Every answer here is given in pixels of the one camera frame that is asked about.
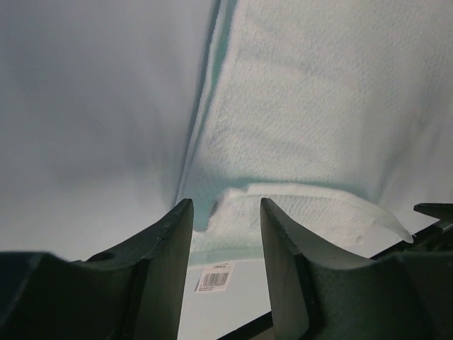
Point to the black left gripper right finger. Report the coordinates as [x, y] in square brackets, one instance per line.
[318, 290]

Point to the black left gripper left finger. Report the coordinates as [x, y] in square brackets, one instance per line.
[133, 290]

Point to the light blue towel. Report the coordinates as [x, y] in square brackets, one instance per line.
[332, 109]

